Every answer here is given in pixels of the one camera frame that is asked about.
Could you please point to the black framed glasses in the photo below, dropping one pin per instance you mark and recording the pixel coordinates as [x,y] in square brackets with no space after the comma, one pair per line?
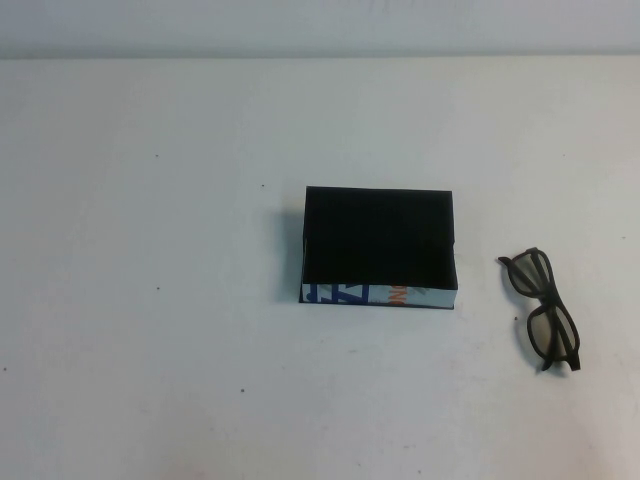
[549,295]

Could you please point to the black glasses case printed side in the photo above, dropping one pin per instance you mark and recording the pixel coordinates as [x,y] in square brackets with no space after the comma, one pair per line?
[375,235]

